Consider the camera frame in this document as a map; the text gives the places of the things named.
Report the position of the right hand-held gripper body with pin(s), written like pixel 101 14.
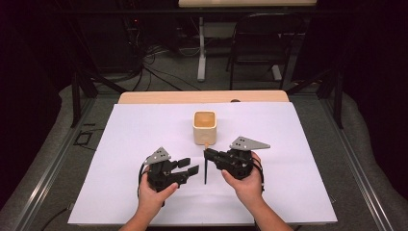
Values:
pixel 239 160

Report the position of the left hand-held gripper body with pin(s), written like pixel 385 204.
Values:
pixel 162 174

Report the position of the cream square pen holder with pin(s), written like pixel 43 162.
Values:
pixel 205 131

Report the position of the person's left hand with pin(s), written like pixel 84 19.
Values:
pixel 154 199

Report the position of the person's right hand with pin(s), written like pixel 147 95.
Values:
pixel 248 189

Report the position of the white table sheet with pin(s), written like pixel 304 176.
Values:
pixel 128 154

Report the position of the light wooden table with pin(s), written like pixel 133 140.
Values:
pixel 198 96

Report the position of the white desk foot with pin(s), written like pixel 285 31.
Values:
pixel 276 72

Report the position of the white desk leg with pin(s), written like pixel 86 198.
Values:
pixel 201 51

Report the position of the black folding chair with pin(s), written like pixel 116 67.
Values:
pixel 266 41

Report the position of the cream desk top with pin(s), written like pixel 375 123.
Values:
pixel 247 3

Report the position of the aluminium floor rail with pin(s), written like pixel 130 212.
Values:
pixel 359 166
pixel 48 173

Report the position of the black frame post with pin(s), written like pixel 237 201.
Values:
pixel 76 99
pixel 338 99

